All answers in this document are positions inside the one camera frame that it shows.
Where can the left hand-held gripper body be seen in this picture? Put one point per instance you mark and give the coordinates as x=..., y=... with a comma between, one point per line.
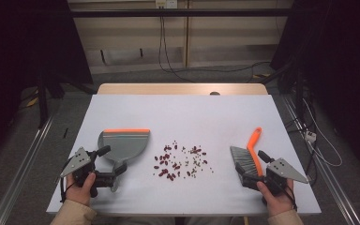
x=75, y=162

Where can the white table mat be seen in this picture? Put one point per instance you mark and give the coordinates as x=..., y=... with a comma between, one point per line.
x=184, y=118

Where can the white wall socket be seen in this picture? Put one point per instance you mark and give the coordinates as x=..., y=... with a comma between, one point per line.
x=166, y=3

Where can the person's left hand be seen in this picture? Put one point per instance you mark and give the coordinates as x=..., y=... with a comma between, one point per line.
x=78, y=195

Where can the orange brush with grey bristles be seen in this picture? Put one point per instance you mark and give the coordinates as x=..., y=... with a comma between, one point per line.
x=253, y=150

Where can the black metal stand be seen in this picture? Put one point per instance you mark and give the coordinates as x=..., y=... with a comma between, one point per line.
x=299, y=90
x=42, y=103

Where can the dark curtain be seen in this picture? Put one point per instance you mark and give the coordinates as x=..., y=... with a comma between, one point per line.
x=340, y=47
x=18, y=47

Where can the black horizontal bar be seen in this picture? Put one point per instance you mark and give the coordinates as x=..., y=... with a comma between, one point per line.
x=200, y=12

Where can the aluminium floor rail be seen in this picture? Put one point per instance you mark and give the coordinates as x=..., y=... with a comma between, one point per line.
x=22, y=168
x=331, y=181

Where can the light wooden table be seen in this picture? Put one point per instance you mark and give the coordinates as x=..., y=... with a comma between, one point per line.
x=168, y=89

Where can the small black floor object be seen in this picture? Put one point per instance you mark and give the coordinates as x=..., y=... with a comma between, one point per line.
x=65, y=132

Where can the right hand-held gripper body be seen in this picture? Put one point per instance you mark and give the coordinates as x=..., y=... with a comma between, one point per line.
x=286, y=171

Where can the person's right hand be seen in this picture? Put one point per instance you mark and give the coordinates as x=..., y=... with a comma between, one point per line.
x=278, y=203

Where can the grey dustpan with orange lip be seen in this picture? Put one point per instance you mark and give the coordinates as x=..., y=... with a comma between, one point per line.
x=125, y=143

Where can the red and green beans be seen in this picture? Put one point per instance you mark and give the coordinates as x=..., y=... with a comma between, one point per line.
x=165, y=156

